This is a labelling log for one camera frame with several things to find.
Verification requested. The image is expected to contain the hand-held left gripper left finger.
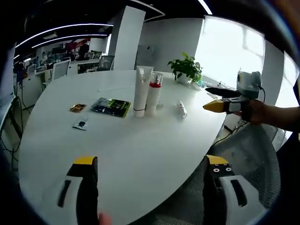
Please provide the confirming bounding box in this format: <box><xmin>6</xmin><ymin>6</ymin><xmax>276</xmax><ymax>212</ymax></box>
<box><xmin>42</xmin><ymin>155</ymin><xmax>99</xmax><ymax>225</ymax></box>

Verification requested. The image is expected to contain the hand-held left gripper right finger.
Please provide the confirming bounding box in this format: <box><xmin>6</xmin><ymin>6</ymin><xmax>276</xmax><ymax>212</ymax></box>
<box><xmin>202</xmin><ymin>154</ymin><xmax>261</xmax><ymax>225</ymax></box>

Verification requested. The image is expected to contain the white skincare bottle red collar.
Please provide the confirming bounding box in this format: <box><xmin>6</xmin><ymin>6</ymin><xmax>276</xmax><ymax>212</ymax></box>
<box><xmin>146</xmin><ymin>72</ymin><xmax>164</xmax><ymax>116</ymax></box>

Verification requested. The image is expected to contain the white skincare tube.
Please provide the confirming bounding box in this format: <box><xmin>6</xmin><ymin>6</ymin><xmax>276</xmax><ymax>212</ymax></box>
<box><xmin>133</xmin><ymin>65</ymin><xmax>154</xmax><ymax>118</ymax></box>

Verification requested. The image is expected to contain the person's right hand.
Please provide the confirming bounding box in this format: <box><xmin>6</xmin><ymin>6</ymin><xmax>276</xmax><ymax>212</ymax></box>
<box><xmin>234</xmin><ymin>99</ymin><xmax>270</xmax><ymax>124</ymax></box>

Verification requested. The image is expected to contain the potted green plant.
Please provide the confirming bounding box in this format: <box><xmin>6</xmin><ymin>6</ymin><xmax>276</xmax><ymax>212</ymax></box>
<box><xmin>167</xmin><ymin>52</ymin><xmax>203</xmax><ymax>84</ymax></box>

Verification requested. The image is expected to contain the grey mesh office chair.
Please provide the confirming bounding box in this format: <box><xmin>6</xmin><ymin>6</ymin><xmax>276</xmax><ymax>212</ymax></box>
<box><xmin>161</xmin><ymin>123</ymin><xmax>282</xmax><ymax>225</ymax></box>

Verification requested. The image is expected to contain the brown gold packet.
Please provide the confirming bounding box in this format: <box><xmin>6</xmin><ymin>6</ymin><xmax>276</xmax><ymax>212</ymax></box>
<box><xmin>69</xmin><ymin>103</ymin><xmax>88</xmax><ymax>113</ymax></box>

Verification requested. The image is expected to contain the green black packet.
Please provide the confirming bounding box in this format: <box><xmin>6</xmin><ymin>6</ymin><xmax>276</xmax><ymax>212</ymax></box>
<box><xmin>90</xmin><ymin>97</ymin><xmax>132</xmax><ymax>119</ymax></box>

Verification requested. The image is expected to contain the long ceiling light strip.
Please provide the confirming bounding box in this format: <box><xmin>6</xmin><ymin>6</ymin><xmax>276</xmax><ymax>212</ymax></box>
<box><xmin>198</xmin><ymin>0</ymin><xmax>213</xmax><ymax>12</ymax></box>

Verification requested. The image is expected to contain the white low cabinet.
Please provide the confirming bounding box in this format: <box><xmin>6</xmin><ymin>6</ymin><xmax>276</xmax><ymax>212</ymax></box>
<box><xmin>22</xmin><ymin>69</ymin><xmax>49</xmax><ymax>107</ymax></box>

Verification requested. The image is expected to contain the dark grey office chair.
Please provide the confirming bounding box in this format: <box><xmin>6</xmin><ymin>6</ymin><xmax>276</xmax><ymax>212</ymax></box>
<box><xmin>97</xmin><ymin>55</ymin><xmax>115</xmax><ymax>71</ymax></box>

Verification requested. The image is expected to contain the white mesh office chair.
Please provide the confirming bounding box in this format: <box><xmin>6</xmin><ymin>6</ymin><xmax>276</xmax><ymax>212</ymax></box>
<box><xmin>52</xmin><ymin>59</ymin><xmax>72</xmax><ymax>81</ymax></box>

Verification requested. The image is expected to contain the curved ceiling light strip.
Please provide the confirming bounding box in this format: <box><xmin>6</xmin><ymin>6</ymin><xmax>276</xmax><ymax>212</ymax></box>
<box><xmin>34</xmin><ymin>33</ymin><xmax>111</xmax><ymax>49</ymax></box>
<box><xmin>14</xmin><ymin>22</ymin><xmax>116</xmax><ymax>59</ymax></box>

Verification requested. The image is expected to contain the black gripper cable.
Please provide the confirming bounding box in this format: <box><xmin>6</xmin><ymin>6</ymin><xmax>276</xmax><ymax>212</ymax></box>
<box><xmin>257</xmin><ymin>84</ymin><xmax>267</xmax><ymax>102</ymax></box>

